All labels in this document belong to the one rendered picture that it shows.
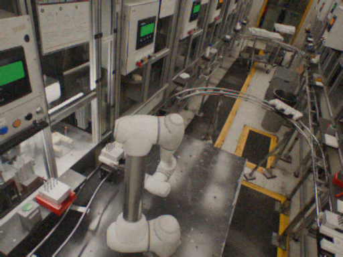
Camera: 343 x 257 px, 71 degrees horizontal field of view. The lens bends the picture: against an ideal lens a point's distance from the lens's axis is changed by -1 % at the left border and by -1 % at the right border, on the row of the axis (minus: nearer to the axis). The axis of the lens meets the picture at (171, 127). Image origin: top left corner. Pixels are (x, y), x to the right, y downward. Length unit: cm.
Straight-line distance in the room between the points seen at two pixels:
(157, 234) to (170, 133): 56
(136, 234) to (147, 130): 56
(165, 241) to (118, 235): 24
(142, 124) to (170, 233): 61
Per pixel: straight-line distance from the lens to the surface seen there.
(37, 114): 128
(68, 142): 177
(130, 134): 107
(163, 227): 137
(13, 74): 110
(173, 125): 107
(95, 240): 163
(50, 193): 143
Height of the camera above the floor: 211
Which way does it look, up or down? 36 degrees down
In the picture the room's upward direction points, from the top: 12 degrees clockwise
